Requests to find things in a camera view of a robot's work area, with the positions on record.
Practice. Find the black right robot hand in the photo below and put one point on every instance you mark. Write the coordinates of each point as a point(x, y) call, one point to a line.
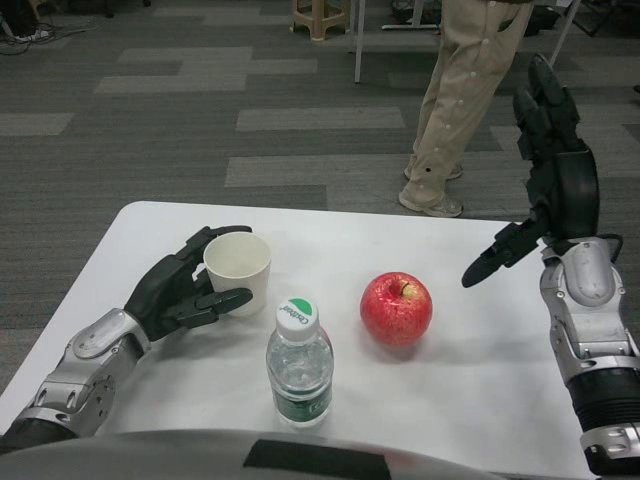
point(570, 195)

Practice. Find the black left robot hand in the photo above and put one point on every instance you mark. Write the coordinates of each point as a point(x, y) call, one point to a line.
point(160, 295)

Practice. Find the white paper cup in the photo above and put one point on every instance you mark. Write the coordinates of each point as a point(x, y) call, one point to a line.
point(240, 265)

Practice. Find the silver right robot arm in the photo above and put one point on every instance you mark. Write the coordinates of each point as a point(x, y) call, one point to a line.
point(590, 320)

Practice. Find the person in beige trousers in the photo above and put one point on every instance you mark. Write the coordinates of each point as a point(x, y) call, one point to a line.
point(460, 100)

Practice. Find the clear plastic water bottle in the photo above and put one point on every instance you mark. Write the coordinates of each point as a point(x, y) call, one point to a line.
point(300, 370)

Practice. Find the black folded equipment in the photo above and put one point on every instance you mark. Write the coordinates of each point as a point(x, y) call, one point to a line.
point(605, 15)

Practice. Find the red apple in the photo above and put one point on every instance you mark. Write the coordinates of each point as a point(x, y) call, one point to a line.
point(397, 312)

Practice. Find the white metal-legged table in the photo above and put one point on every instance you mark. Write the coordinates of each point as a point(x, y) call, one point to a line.
point(357, 45)

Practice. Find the beige plastic stool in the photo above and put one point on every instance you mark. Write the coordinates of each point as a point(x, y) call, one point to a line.
point(320, 20)

